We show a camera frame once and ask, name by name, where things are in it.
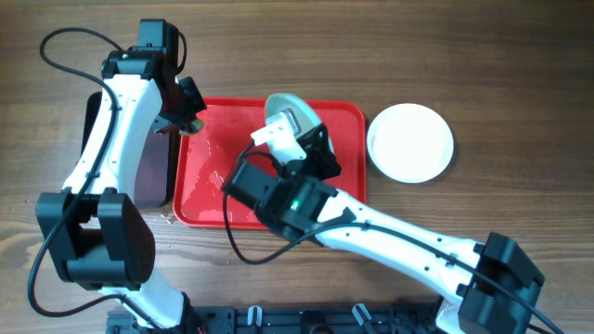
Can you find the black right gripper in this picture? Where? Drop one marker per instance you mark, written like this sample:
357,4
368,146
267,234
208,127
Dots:
316,152

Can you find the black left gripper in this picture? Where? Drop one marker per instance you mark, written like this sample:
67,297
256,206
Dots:
198,103

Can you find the green yellow sponge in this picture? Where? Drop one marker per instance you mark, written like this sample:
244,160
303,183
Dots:
191,128

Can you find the pale green plate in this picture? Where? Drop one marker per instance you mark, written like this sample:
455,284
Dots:
305,116

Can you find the white plate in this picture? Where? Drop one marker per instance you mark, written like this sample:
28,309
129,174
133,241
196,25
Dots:
410,143

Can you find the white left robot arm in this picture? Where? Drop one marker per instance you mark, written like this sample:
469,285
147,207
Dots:
92,229

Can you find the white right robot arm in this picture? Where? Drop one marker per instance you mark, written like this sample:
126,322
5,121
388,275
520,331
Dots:
489,287

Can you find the red plastic tray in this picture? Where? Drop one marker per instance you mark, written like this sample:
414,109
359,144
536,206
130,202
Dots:
205,159

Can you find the black water tray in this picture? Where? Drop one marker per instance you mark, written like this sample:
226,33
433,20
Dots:
155,175

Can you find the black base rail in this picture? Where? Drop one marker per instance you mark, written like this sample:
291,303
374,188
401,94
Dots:
395,318

